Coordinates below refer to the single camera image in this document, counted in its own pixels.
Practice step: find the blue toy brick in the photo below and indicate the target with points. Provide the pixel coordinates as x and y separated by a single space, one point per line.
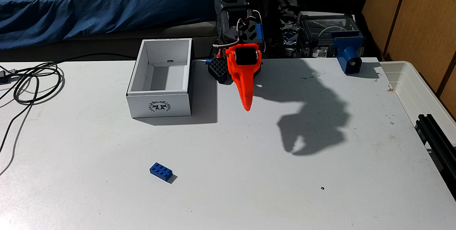
161 171

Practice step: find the white cardboard box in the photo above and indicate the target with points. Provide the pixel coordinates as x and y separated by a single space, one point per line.
160 105

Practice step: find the black cluttered equipment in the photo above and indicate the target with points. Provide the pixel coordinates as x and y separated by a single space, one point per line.
288 34

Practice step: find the grey bed base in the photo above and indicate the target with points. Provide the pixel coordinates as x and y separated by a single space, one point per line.
107 44

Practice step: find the white plastic bin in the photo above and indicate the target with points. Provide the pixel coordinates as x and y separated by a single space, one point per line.
413 91

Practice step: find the blue bed sheet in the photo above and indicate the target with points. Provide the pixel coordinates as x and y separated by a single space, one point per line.
89 5

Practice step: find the wooden cabinet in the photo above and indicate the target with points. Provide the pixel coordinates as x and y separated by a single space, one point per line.
424 19

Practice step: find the black aluminium extrusion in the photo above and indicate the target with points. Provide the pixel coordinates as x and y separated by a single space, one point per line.
436 141

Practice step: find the black power plug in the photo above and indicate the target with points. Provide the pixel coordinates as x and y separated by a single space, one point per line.
5 76

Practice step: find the clear enclosure black frame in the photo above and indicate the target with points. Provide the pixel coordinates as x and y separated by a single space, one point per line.
320 27

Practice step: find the blue printed clamp mount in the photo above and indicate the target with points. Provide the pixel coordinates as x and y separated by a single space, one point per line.
347 53

